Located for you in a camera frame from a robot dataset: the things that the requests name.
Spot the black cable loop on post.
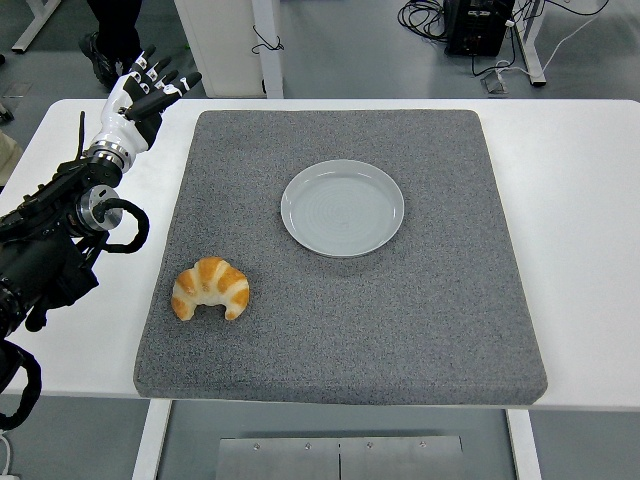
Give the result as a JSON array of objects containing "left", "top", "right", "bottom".
[{"left": 251, "top": 24, "right": 286, "bottom": 55}]

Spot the beige fabric item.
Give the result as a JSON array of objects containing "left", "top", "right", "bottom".
[{"left": 0, "top": 130, "right": 24, "bottom": 186}]

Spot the small grey floor bracket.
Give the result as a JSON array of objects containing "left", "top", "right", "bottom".
[{"left": 480, "top": 69, "right": 510, "bottom": 96}]

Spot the white cabinet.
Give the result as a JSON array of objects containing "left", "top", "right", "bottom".
[{"left": 173, "top": 0, "right": 266, "bottom": 99}]

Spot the white desk frame foot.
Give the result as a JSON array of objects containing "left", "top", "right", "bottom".
[{"left": 10, "top": 0, "right": 64, "bottom": 55}]

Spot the white cable on floor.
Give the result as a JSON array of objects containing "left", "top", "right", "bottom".
[{"left": 494, "top": 0, "right": 614, "bottom": 81}]

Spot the thin white cable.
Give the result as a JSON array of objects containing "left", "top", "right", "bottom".
[{"left": 0, "top": 427, "right": 21, "bottom": 480}]

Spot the white upright post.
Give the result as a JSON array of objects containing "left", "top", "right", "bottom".
[{"left": 249, "top": 0, "right": 285, "bottom": 100}]

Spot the white table leg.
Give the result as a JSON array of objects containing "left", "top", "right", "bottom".
[
  {"left": 504, "top": 408, "right": 544, "bottom": 480},
  {"left": 130, "top": 399, "right": 174, "bottom": 480}
]

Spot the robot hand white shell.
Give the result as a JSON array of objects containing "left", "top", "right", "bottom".
[{"left": 89, "top": 44, "right": 204, "bottom": 154}]

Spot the grey speckled mat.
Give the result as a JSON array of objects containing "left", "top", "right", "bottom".
[{"left": 132, "top": 108, "right": 549, "bottom": 407}]

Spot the black cable bundle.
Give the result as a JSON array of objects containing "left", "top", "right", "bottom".
[{"left": 397, "top": 0, "right": 449, "bottom": 44}]

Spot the white desk leg with foot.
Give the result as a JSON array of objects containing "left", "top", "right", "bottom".
[{"left": 514, "top": 0, "right": 547, "bottom": 89}]

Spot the croissant bread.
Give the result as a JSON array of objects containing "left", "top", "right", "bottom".
[{"left": 171, "top": 256, "right": 251, "bottom": 322}]

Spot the black computer case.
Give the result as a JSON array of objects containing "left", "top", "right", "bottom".
[{"left": 443, "top": 0, "right": 516, "bottom": 57}]

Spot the person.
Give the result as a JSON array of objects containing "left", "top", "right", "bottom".
[{"left": 78, "top": 0, "right": 151, "bottom": 91}]

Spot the grey round plate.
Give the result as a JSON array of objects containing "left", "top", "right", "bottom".
[{"left": 279, "top": 158, "right": 406, "bottom": 260}]

